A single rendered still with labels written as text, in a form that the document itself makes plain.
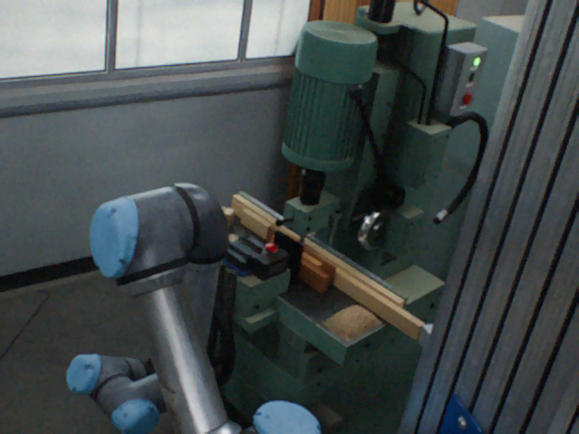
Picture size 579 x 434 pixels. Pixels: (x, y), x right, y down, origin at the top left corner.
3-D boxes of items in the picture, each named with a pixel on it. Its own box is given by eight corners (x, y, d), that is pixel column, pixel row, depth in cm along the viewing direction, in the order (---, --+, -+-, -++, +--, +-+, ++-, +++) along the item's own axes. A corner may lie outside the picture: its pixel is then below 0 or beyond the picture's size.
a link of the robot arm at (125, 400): (178, 395, 141) (146, 360, 148) (126, 419, 134) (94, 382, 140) (175, 425, 145) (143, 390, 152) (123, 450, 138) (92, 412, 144)
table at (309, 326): (149, 255, 201) (151, 236, 198) (236, 225, 222) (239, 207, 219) (314, 384, 167) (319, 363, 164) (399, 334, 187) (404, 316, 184)
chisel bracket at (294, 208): (280, 230, 194) (285, 201, 190) (317, 216, 203) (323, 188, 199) (300, 243, 190) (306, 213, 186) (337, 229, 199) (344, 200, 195)
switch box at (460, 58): (430, 107, 191) (445, 45, 183) (452, 101, 197) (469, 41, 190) (450, 116, 187) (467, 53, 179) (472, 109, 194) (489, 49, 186)
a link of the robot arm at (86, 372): (79, 406, 141) (56, 378, 146) (121, 407, 150) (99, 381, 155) (99, 371, 140) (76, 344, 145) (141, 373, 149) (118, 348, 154)
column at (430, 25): (308, 251, 223) (355, 4, 188) (357, 231, 237) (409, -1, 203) (366, 289, 210) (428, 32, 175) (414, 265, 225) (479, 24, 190)
